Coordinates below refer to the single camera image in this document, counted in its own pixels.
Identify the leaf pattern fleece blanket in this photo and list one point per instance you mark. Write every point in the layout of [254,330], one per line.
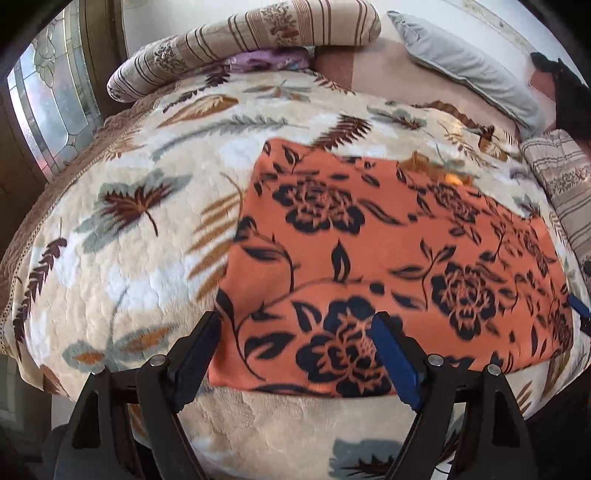
[125,250]

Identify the black garment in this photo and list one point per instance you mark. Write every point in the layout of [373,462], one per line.
[571,97]

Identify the purple cloth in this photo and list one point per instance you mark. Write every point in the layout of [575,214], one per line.
[279,59]

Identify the striped bolster pillow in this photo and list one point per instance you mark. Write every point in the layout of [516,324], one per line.
[284,24]

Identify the pink quilted bed sheet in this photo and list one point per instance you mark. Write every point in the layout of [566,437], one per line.
[384,69]

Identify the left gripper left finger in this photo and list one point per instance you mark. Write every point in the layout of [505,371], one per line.
[125,424]

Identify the orange floral blouse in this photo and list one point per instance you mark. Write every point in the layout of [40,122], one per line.
[326,242]

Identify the stained glass window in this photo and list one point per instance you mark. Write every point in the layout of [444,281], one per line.
[52,95]

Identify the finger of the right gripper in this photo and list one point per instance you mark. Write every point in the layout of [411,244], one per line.
[583,312]

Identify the grey pillow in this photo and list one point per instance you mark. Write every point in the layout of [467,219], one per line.
[435,48]

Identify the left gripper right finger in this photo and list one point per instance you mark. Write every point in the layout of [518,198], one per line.
[494,441]

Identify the striped beige pillow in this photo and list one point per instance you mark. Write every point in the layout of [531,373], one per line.
[562,167]

